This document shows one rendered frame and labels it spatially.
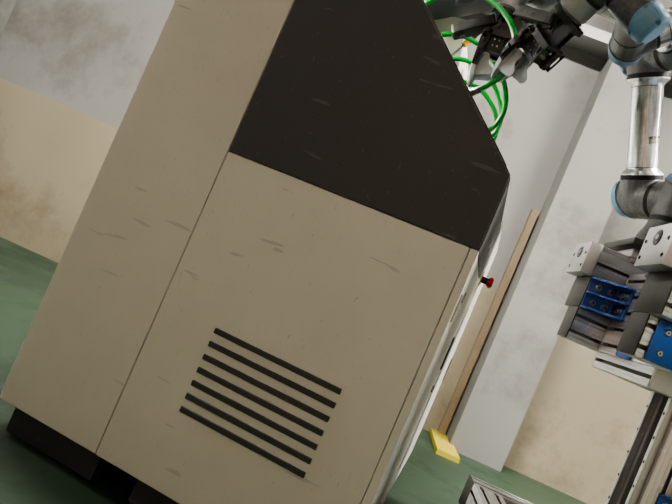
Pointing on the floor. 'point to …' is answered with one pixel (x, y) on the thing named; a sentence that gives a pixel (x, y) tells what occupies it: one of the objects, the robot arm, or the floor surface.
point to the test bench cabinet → (283, 349)
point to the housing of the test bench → (137, 225)
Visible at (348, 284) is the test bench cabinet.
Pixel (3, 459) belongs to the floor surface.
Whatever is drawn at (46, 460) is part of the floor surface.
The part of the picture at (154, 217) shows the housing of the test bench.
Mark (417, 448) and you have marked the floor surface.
